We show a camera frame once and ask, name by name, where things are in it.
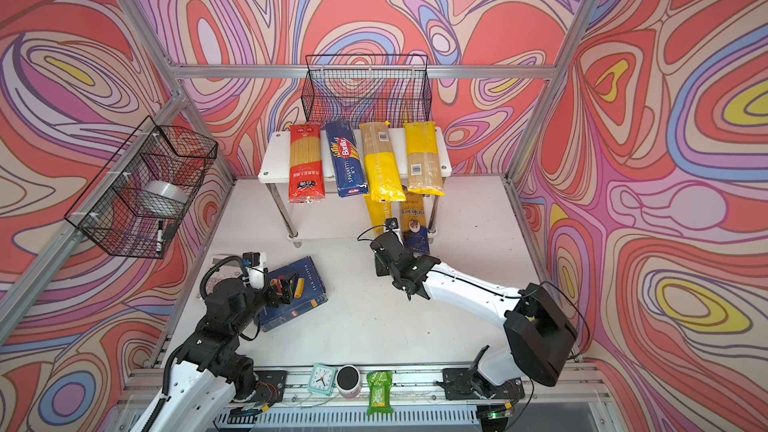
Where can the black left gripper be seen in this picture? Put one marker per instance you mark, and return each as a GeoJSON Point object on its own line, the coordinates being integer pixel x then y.
{"type": "Point", "coordinates": [285, 294]}

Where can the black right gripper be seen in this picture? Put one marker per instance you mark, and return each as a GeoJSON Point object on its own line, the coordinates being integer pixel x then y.
{"type": "Point", "coordinates": [381, 270]}

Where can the blue Ankara spaghetti bag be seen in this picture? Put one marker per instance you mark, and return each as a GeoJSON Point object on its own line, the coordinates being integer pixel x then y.
{"type": "Point", "coordinates": [413, 224]}

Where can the yellow Pastatime spaghetti bag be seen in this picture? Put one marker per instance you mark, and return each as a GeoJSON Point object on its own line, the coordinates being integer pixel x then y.
{"type": "Point", "coordinates": [379, 212]}

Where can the blue Barilla spaghetti box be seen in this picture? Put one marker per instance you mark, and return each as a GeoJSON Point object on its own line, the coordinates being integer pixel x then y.
{"type": "Point", "coordinates": [345, 157]}

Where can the clear yellow spaghetti bag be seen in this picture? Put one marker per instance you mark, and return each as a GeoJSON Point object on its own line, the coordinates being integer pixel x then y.
{"type": "Point", "coordinates": [424, 169]}

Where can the red spaghetti bag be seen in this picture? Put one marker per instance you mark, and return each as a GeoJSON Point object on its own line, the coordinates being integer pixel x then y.
{"type": "Point", "coordinates": [306, 182]}

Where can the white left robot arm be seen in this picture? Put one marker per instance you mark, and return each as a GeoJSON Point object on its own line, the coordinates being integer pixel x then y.
{"type": "Point", "coordinates": [206, 373]}

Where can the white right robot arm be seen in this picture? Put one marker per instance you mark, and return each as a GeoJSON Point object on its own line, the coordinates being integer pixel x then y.
{"type": "Point", "coordinates": [539, 337]}

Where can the white two-tier shelf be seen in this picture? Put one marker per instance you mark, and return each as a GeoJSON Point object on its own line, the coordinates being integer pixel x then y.
{"type": "Point", "coordinates": [331, 218]}

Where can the blue Barilla rigatoni box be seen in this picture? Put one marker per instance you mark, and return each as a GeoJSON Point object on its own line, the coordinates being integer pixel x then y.
{"type": "Point", "coordinates": [310, 294]}

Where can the teal alarm clock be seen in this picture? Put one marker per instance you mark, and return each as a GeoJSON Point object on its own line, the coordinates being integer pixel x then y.
{"type": "Point", "coordinates": [322, 380]}

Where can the green snack packet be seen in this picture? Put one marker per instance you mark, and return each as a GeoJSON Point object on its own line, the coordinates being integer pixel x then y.
{"type": "Point", "coordinates": [379, 384]}

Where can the black marker pen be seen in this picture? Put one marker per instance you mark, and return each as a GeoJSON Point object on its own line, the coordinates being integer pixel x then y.
{"type": "Point", "coordinates": [159, 237]}

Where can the silver tape roll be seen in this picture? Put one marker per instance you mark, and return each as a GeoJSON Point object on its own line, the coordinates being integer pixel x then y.
{"type": "Point", "coordinates": [166, 190]}

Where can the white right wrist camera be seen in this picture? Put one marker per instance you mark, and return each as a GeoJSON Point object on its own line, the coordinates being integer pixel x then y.
{"type": "Point", "coordinates": [391, 224]}

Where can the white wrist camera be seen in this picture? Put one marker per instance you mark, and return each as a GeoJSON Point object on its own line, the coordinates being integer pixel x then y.
{"type": "Point", "coordinates": [391, 224]}
{"type": "Point", "coordinates": [255, 269]}

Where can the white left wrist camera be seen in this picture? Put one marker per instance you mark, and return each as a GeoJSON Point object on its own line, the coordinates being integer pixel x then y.
{"type": "Point", "coordinates": [255, 269]}

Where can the black wire basket back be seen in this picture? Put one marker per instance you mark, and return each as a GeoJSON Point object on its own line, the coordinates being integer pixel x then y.
{"type": "Point", "coordinates": [361, 88]}

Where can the black wire basket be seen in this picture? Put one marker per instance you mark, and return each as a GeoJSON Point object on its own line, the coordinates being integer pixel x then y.
{"type": "Point", "coordinates": [122, 220]}
{"type": "Point", "coordinates": [361, 88]}

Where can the black wire basket left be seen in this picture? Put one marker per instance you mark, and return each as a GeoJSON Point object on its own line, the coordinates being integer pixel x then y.
{"type": "Point", "coordinates": [122, 220]}

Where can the aluminium frame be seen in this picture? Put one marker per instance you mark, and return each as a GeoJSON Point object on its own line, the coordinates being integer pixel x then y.
{"type": "Point", "coordinates": [76, 78]}

